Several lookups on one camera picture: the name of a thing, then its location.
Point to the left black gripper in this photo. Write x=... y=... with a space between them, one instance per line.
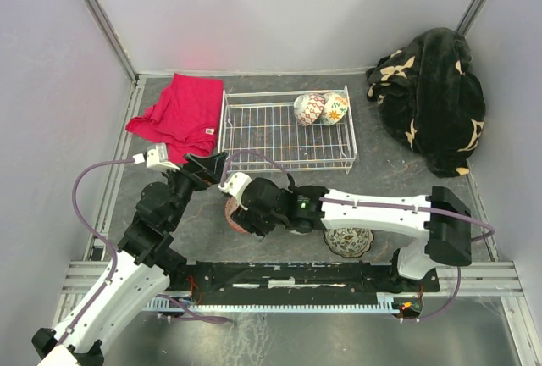
x=203 y=170

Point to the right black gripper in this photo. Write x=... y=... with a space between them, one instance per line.
x=246 y=218

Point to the blue triangle pattern bowl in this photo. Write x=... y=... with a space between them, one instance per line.
x=230 y=208

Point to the dark scalloped floral bowl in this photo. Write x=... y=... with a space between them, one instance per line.
x=349 y=242

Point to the red lattice pattern bowl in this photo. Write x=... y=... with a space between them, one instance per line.
x=308 y=107

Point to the orange flower leaf bowl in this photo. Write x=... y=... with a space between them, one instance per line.
x=335 y=108

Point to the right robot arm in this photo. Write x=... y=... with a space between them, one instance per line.
x=438 y=224

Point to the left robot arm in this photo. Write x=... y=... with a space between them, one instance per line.
x=142 y=265

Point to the brown square pattern bowl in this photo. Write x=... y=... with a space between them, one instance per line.
x=301 y=232

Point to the red folded cloth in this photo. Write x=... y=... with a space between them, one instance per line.
x=186 y=117

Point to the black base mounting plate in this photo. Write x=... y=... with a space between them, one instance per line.
x=295 y=283

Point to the black floral plush blanket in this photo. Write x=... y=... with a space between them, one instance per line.
x=429 y=101

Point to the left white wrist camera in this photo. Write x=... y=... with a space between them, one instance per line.
x=157 y=158

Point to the white wire dish rack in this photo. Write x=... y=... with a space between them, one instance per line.
x=265 y=122

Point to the slotted cable duct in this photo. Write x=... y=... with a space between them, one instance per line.
x=383 y=305

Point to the aluminium frame rail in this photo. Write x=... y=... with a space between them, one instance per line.
x=489 y=279

